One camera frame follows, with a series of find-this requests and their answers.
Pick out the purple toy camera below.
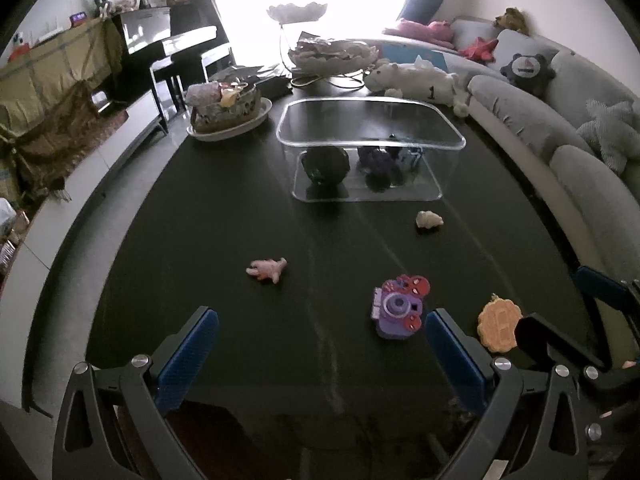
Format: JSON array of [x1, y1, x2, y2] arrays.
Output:
[[371, 274, 432, 342]]

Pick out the brown lion plush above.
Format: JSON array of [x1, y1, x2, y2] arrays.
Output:
[[492, 7, 530, 36]]

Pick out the blue box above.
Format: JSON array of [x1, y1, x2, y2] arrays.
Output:
[[377, 42, 448, 71]]

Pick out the clear plastic container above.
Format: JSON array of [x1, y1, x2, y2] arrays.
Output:
[[276, 96, 467, 203]]

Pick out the black box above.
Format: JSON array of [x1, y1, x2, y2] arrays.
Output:
[[255, 74, 293, 98]]

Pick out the orange mooncake toy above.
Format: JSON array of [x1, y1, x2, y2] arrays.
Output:
[[476, 293, 523, 352]]

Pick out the white low cabinet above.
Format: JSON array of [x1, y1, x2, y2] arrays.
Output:
[[0, 90, 171, 411]]

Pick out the olive plaid cloth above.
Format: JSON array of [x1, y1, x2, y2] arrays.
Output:
[[0, 17, 123, 131]]

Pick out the dark green ball toy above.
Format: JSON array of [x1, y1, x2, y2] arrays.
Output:
[[300, 146, 351, 186]]

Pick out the white plate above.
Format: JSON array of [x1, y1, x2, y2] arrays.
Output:
[[186, 97, 273, 141]]

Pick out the red and white toy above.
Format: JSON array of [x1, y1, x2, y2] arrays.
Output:
[[10, 32, 33, 61]]

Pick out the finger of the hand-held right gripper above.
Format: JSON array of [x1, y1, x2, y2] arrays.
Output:
[[572, 265, 640, 321], [514, 311, 611, 376]]

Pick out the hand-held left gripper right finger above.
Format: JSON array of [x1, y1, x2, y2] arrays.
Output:
[[424, 308, 588, 480]]

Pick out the brown patterned cloth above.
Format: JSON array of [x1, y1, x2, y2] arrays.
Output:
[[0, 80, 126, 201]]

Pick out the white tiered lotus fruit stand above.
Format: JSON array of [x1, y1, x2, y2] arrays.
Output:
[[266, 2, 378, 88]]

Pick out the black upright piano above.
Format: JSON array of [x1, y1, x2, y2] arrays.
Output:
[[111, 2, 233, 106]]

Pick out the dark blue round cushion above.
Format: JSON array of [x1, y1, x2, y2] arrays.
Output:
[[500, 52, 557, 98]]

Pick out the grey sofa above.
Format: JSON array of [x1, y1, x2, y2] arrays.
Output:
[[440, 17, 640, 376]]

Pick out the group of small figurines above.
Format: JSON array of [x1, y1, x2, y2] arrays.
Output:
[[92, 0, 151, 16]]

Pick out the pink animal figurine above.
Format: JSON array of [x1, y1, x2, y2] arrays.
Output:
[[245, 257, 288, 283]]

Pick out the red star plush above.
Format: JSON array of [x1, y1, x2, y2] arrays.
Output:
[[457, 36, 501, 63]]

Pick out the white plush sheep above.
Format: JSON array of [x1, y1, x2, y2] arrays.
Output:
[[363, 56, 471, 117]]

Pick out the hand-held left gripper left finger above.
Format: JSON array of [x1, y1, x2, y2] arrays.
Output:
[[52, 306, 220, 480]]

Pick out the plastic bag clutter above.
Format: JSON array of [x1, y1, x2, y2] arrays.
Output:
[[0, 200, 31, 281]]

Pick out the striped star cushion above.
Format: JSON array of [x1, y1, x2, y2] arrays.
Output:
[[576, 99, 640, 176]]

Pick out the black piano bench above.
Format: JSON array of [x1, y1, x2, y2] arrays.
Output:
[[150, 42, 236, 123]]

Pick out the silver paper wrappers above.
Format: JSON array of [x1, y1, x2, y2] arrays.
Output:
[[207, 64, 281, 83]]

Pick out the pink plush toy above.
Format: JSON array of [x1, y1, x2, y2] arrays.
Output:
[[382, 18, 456, 51]]

